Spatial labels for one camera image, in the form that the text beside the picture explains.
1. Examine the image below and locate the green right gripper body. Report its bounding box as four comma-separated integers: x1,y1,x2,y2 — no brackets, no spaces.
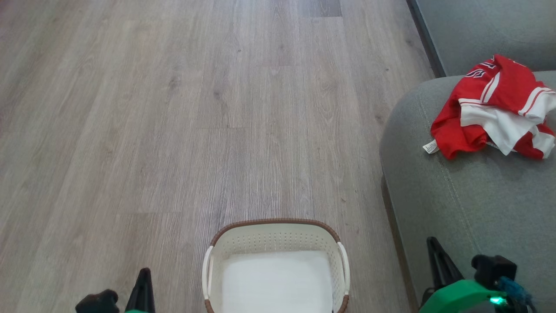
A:
419,280,492,313

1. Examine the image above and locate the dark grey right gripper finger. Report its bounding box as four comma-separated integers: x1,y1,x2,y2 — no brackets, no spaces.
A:
427,237,465,291

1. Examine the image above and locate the white laundry basket brown rim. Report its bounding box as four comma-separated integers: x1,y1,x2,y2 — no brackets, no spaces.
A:
202,218,351,313

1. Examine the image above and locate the red white sports jersey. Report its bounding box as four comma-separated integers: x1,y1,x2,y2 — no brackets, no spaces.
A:
422,54,556,160

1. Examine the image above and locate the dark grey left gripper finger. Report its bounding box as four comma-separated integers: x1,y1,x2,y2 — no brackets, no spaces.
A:
125,268,156,313

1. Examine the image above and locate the grey fabric sofa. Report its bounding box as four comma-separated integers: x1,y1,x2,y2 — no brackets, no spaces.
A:
380,0,556,313

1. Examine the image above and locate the blue plug right arm cable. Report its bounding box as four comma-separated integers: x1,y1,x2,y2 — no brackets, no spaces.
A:
497,276,537,311

